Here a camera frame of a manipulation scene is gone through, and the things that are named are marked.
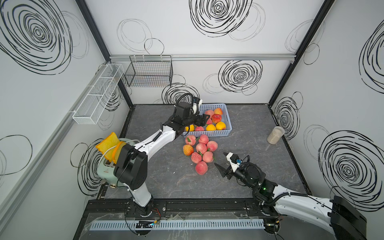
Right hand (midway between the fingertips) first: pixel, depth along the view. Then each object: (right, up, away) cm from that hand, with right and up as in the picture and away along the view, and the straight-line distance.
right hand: (221, 159), depth 75 cm
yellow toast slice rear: (-57, +7, -2) cm, 57 cm away
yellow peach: (-15, +14, +22) cm, 31 cm away
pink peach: (-2, +25, +33) cm, 42 cm away
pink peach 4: (-12, -2, +12) cm, 17 cm away
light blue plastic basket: (+9, +21, +30) cm, 37 cm away
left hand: (-8, +23, +9) cm, 26 cm away
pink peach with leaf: (-16, +7, +18) cm, 25 cm away
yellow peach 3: (+5, +16, +27) cm, 31 cm away
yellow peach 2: (-3, +15, +24) cm, 28 cm away
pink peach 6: (-9, -7, +7) cm, 14 cm away
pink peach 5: (-5, -2, +11) cm, 13 cm away
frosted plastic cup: (+37, +10, +16) cm, 42 cm away
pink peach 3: (-7, +8, +19) cm, 22 cm away
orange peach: (+4, +26, +33) cm, 42 cm away
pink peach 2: (-10, +14, +24) cm, 29 cm away
